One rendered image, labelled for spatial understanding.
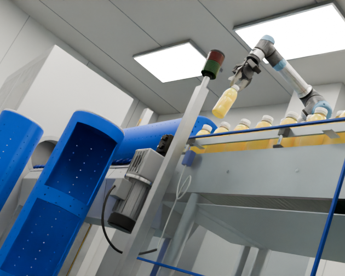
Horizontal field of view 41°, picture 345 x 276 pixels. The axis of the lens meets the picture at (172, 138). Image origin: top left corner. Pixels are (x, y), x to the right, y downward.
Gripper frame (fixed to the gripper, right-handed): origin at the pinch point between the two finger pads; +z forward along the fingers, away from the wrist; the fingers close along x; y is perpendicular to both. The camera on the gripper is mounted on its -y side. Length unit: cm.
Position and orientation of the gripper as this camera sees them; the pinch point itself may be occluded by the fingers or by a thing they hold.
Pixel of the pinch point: (235, 87)
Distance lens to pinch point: 234.3
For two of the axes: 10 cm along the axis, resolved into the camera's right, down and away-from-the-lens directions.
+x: -6.1, -6.4, -4.5
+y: -5.3, -0.9, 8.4
